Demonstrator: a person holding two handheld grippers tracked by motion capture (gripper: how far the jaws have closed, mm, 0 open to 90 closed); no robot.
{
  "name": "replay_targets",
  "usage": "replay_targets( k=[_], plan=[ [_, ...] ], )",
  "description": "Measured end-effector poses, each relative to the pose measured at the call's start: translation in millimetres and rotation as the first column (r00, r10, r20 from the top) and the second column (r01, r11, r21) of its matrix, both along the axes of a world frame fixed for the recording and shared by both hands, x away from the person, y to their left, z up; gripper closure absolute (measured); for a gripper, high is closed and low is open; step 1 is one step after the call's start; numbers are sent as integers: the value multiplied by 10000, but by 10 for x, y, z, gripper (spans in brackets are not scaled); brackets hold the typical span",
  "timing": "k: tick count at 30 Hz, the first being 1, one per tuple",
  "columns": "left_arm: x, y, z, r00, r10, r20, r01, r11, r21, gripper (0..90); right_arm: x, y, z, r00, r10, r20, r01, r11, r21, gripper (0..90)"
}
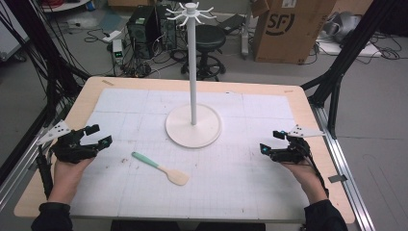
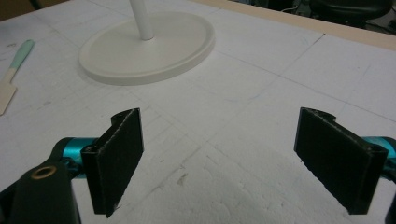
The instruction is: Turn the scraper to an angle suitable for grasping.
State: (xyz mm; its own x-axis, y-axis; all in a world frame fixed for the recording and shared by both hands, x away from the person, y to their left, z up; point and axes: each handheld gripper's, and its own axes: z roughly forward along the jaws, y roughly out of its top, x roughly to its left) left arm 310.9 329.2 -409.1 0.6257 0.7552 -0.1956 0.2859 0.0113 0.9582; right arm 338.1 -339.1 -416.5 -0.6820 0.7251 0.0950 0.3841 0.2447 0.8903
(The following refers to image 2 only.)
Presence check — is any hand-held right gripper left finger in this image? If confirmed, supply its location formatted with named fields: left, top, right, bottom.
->
left=80, top=107, right=145, bottom=218

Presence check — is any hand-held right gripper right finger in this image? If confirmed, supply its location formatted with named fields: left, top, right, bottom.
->
left=293, top=106, right=389, bottom=216

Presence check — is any white round lamp base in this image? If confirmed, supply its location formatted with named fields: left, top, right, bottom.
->
left=78, top=11, right=217, bottom=87

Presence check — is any mint and cream spatula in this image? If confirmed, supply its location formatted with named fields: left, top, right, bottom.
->
left=0, top=38, right=35, bottom=117

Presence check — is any white lamp pole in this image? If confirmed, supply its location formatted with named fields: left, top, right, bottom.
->
left=129, top=0, right=155, bottom=41

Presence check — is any black office chair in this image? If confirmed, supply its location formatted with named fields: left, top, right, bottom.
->
left=307, top=0, right=394, bottom=28

